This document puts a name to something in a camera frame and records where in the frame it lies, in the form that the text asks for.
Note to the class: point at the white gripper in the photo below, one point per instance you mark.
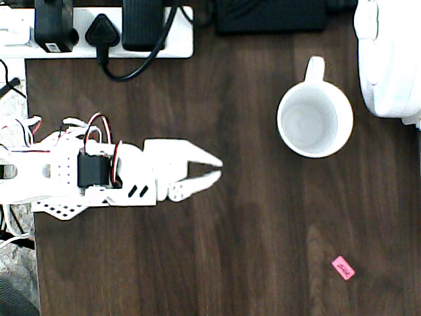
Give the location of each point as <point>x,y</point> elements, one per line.
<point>169,161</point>

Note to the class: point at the pink eraser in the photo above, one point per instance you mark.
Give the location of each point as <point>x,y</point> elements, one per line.
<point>343,268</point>

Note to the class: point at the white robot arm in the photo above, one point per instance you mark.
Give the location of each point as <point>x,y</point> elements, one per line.
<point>29,171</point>

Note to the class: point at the white ceramic mug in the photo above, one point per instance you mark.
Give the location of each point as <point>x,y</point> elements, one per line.
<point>315,118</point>

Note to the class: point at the white power strip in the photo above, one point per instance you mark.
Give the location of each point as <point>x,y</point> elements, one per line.
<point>177,39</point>

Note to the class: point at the black power adapter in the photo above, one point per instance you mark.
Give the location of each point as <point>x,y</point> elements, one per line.
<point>52,23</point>
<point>143,23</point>

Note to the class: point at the black triangular plug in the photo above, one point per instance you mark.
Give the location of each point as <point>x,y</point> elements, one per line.
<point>101,33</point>

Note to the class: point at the black power brick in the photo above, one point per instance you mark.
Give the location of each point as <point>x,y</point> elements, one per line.
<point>269,16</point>

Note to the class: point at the white charger block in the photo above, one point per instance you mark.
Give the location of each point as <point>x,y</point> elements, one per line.
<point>13,36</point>

